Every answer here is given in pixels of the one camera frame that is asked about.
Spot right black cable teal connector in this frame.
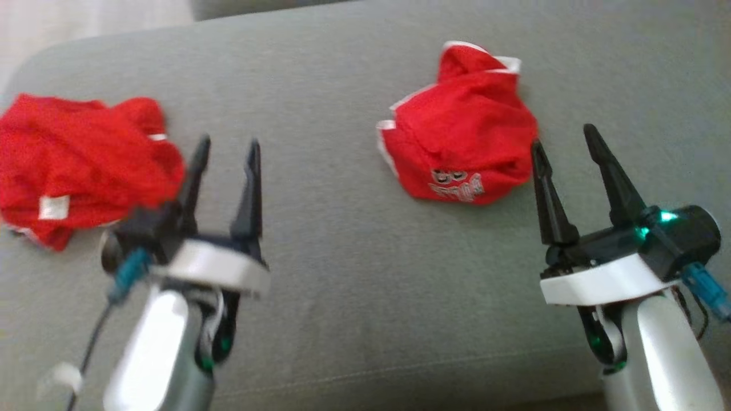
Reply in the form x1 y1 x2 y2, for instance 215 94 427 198
673 261 731 343

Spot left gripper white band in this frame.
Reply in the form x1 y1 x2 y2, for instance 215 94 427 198
150 134 272 298

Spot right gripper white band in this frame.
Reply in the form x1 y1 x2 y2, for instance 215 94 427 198
529 123 681 307

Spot red basketball jersey white sleeves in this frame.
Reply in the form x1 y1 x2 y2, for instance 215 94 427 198
0 93 187 253

